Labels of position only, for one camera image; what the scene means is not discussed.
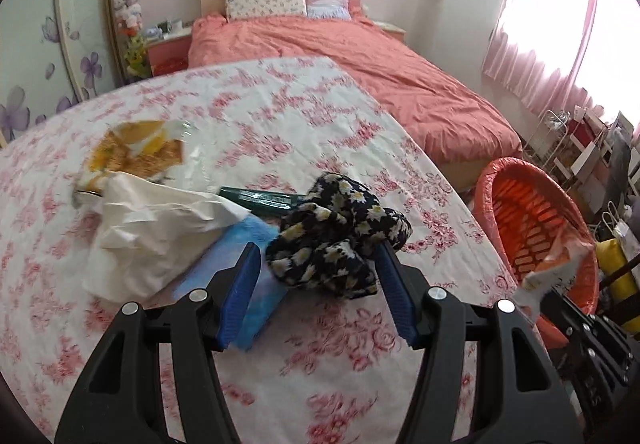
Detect blue Vinda tissue pack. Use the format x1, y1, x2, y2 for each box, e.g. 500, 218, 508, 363
172, 215, 288, 350

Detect black daisy print cloth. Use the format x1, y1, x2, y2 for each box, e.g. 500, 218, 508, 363
266, 172, 412, 299

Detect cream paper bag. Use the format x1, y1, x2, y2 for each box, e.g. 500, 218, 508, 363
82, 172, 248, 303

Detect white pink snack wrapper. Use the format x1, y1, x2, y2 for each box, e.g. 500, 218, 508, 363
512, 224, 594, 325

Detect orange snack food bag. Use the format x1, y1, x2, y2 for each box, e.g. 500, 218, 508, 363
75, 119, 203, 195

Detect floral pink white tablecloth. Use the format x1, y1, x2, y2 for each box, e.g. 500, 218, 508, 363
1, 56, 515, 443

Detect orange plastic laundry basket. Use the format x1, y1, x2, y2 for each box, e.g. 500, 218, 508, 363
473, 157, 599, 350

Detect bed with salmon duvet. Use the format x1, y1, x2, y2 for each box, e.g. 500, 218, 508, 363
189, 14, 522, 191

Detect pink left nightstand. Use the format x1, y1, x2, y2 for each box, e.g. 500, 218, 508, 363
146, 27, 192, 77

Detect right nightstand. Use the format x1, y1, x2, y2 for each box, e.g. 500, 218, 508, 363
373, 21, 406, 44

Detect pink striped pillow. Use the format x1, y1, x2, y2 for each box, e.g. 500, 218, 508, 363
306, 0, 352, 21

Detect plush toy display tube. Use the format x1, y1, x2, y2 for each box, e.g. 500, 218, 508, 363
111, 0, 151, 84

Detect sliding wardrobe with flower print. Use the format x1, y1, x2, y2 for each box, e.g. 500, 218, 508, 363
1, 0, 122, 142

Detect pink window curtain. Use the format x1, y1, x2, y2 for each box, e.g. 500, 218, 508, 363
483, 0, 639, 125

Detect white wire rack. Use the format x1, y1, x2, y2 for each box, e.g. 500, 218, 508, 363
523, 110, 570, 169

